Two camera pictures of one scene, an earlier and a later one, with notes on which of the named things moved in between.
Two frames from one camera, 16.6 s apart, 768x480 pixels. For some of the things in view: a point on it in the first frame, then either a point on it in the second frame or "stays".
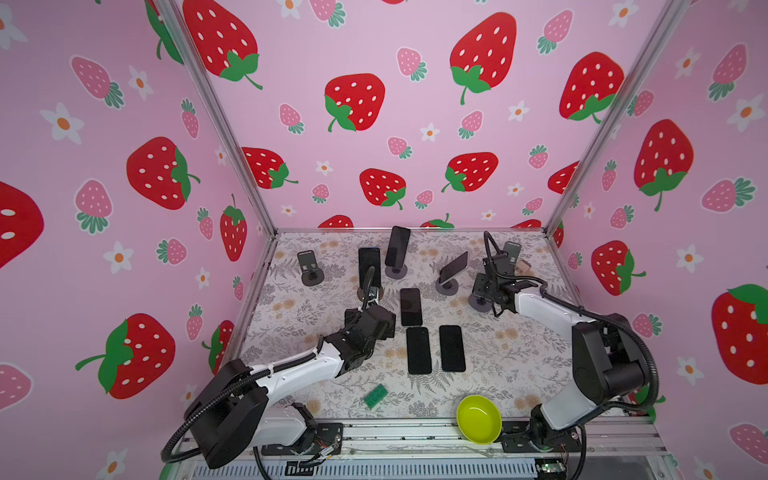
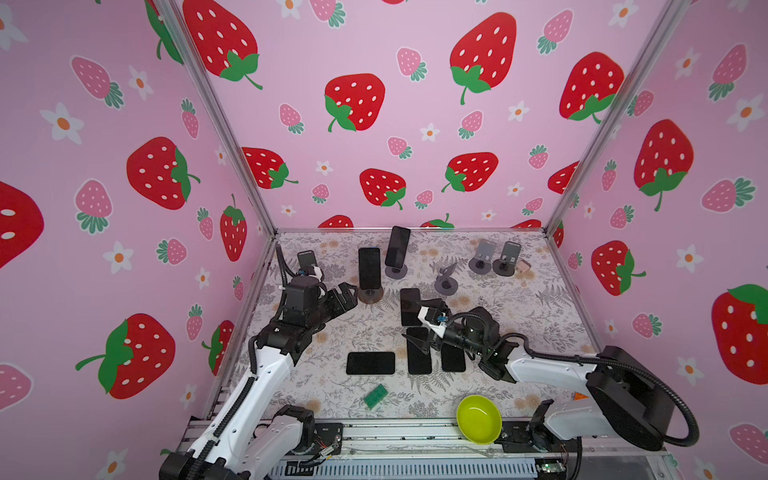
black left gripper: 352,317 to 348,301
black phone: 397,247 stays
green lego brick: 376,396 stays
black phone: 411,306 stays
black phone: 419,359 stays
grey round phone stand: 480,304 to 482,262
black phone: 451,348 stays
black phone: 454,268 to 371,363
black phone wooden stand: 369,257 stays
